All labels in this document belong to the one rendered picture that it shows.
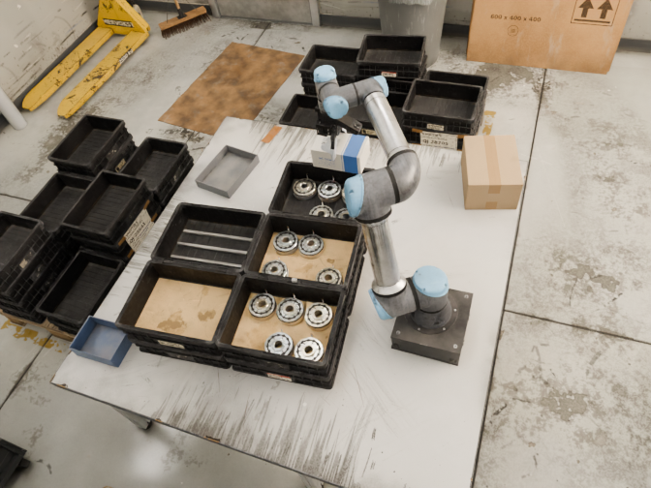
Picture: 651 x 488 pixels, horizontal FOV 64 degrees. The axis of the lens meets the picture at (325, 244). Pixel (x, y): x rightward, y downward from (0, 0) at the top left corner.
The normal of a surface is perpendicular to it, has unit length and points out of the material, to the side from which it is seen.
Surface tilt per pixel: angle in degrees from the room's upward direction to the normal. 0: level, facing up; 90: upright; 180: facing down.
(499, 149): 0
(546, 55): 72
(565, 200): 0
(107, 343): 0
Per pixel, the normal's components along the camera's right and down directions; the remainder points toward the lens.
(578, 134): -0.12, -0.59
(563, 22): -0.35, 0.61
